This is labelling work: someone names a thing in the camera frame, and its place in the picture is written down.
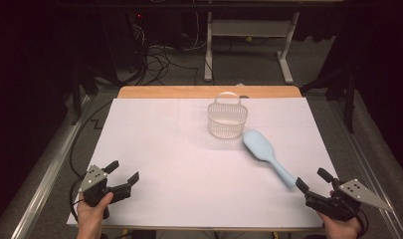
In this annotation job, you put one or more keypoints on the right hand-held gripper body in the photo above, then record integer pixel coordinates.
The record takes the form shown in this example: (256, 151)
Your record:
(345, 205)

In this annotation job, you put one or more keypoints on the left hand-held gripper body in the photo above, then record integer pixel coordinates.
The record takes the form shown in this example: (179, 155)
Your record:
(94, 186)

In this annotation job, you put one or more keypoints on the light blue hairbrush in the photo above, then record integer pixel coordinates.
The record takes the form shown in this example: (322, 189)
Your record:
(260, 146)

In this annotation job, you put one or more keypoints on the white plastic basket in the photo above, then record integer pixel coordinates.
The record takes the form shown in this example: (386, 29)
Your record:
(227, 127)

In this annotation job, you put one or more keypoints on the person's right hand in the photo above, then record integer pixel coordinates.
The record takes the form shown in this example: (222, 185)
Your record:
(341, 229)

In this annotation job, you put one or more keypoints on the person's left hand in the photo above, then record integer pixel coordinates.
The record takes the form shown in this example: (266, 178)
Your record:
(89, 219)

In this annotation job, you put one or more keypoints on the white table sheet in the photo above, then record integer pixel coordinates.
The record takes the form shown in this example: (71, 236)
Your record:
(175, 166)

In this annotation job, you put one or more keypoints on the black stand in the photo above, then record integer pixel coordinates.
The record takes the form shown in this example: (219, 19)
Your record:
(348, 96)
(77, 96)

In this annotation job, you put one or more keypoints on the dark computer tower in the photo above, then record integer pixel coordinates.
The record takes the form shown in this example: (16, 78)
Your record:
(122, 40)

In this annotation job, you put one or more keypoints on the white metal desk frame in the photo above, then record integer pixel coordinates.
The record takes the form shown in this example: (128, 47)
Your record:
(252, 28)

